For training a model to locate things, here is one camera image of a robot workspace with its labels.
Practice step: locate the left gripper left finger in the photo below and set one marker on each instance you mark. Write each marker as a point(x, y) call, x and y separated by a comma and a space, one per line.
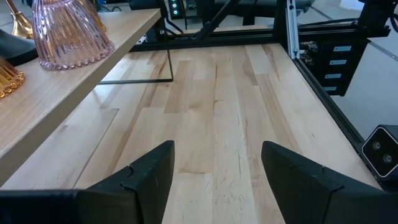
point(146, 193)

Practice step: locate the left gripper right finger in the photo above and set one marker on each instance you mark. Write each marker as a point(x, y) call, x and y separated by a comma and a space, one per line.
point(304, 196)

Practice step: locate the amber ribbed glass candle holder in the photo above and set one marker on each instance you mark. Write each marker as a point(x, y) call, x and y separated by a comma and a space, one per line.
point(9, 77)
point(98, 23)

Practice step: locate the pink ribbed glass candle holder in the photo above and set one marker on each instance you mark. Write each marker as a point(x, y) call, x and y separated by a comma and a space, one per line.
point(68, 34)

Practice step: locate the tall black candlestick holder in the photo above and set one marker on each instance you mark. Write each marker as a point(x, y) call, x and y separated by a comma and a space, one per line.
point(15, 46)

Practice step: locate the tall gold candlestick holder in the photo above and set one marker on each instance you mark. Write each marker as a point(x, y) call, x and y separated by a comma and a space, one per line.
point(21, 28)

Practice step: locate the wooden shelf riser black legs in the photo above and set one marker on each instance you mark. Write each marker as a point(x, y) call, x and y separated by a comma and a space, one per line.
point(46, 102)

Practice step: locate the black controller box white labels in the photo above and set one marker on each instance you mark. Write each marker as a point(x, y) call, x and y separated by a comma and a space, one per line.
point(351, 62)

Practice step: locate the black depth camera box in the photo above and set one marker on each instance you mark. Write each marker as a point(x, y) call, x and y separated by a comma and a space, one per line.
point(381, 152)

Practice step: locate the silver aluminium post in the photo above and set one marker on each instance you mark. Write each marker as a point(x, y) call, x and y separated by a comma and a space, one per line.
point(292, 31)

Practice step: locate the black aluminium table frame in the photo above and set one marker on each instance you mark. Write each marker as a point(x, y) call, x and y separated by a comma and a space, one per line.
point(217, 40)

